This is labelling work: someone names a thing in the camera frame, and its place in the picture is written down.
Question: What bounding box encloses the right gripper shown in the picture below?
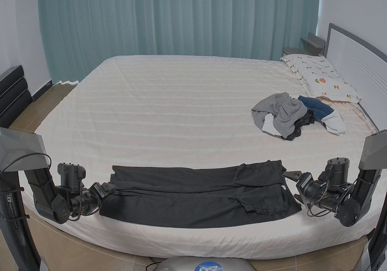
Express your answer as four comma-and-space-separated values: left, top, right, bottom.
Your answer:
282, 171, 337, 211

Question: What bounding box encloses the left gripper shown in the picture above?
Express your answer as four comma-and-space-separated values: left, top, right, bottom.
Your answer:
71, 183, 116, 216

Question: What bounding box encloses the black T-shirt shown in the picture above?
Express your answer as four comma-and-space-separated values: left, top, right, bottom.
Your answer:
99, 159, 303, 229

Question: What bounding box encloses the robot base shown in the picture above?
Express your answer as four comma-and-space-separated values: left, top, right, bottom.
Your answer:
153, 258, 251, 271

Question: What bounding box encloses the pile of clothes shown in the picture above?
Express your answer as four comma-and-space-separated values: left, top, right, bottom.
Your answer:
252, 92, 346, 141

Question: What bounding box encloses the bed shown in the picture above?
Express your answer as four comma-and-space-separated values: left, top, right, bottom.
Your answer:
9, 23, 387, 261

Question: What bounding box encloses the white printed pillow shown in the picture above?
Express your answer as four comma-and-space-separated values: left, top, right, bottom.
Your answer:
280, 53, 362, 104

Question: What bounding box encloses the grey bedside table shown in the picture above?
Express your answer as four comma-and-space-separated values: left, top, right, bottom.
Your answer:
283, 32, 325, 57

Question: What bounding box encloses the black chest of drawers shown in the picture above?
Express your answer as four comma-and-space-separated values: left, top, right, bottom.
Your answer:
0, 65, 32, 128

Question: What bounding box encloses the blue-green curtain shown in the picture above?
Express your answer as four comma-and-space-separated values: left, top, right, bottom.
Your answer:
38, 0, 321, 84

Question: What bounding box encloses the black cable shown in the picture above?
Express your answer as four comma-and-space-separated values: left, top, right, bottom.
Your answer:
146, 258, 164, 271
0, 153, 52, 179
306, 203, 336, 218

